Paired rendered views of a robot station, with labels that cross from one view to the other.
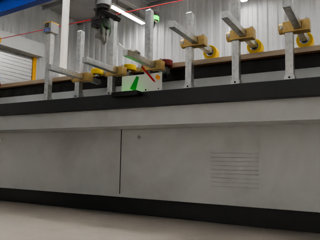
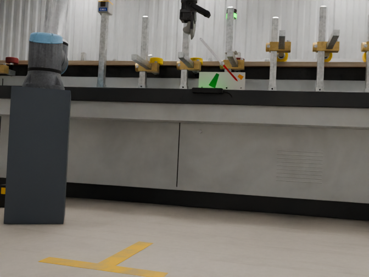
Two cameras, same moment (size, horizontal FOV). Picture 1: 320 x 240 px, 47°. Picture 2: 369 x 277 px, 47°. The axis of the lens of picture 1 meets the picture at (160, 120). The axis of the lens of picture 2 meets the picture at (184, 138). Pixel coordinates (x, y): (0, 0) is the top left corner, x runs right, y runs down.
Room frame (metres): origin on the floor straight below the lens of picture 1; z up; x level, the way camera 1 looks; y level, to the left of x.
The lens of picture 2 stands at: (-0.22, 0.99, 0.37)
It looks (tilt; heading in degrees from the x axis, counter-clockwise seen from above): 1 degrees up; 343
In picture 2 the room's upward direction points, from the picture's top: 3 degrees clockwise
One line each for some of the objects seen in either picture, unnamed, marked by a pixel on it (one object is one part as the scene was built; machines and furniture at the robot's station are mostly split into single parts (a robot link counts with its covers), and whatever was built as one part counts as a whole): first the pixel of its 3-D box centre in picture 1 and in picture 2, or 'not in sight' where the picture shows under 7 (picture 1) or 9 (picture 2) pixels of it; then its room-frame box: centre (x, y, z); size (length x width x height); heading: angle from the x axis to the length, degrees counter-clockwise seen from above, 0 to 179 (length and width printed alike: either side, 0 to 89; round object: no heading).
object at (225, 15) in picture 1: (241, 32); (329, 44); (1.72, -0.38, 0.95); 0.50 x 0.04 x 0.04; 151
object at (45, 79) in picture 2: not in sight; (44, 80); (1.90, 1.05, 0.65); 0.19 x 0.19 x 0.10
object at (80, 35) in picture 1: (79, 68); (144, 56); (2.26, 0.51, 0.89); 0.04 x 0.04 x 0.48; 61
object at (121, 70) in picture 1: (115, 72); (188, 65); (2.13, 0.27, 0.84); 0.14 x 0.06 x 0.05; 61
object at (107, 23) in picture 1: (101, 18); (189, 11); (1.97, 0.33, 1.10); 0.09 x 0.08 x 0.12; 62
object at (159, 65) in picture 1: (152, 66); (232, 65); (2.01, 0.05, 0.85); 0.14 x 0.06 x 0.05; 61
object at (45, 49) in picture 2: not in sight; (45, 51); (1.91, 1.05, 0.79); 0.17 x 0.15 x 0.18; 172
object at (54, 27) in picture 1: (51, 29); (105, 8); (2.39, 0.73, 1.18); 0.07 x 0.07 x 0.08; 61
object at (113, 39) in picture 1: (112, 57); (185, 50); (2.14, 0.29, 0.93); 0.04 x 0.04 x 0.48; 61
